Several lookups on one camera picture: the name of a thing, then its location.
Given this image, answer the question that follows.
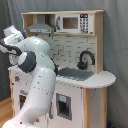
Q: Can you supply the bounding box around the grey toy sink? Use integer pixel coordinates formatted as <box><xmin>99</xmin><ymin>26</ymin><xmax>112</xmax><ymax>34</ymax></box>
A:
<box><xmin>58</xmin><ymin>67</ymin><xmax>93</xmax><ymax>81</ymax></box>

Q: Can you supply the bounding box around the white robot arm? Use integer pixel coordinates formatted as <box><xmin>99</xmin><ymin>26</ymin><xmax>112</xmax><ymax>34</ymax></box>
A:
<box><xmin>0</xmin><ymin>26</ymin><xmax>57</xmax><ymax>128</ymax></box>

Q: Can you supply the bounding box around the toy microwave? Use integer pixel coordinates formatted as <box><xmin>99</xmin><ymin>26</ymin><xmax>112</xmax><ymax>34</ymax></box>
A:
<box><xmin>56</xmin><ymin>14</ymin><xmax>93</xmax><ymax>34</ymax></box>

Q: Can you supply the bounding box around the grey range hood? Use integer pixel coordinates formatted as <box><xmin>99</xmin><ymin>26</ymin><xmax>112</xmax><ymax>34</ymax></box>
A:
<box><xmin>26</xmin><ymin>15</ymin><xmax>55</xmax><ymax>34</ymax></box>

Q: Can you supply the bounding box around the wooden toy kitchen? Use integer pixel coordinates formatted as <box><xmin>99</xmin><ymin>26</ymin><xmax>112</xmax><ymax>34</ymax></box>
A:
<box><xmin>10</xmin><ymin>10</ymin><xmax>116</xmax><ymax>128</ymax></box>

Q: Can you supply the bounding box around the black toy faucet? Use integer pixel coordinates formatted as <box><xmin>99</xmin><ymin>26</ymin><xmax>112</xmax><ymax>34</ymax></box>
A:
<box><xmin>76</xmin><ymin>50</ymin><xmax>96</xmax><ymax>71</ymax></box>

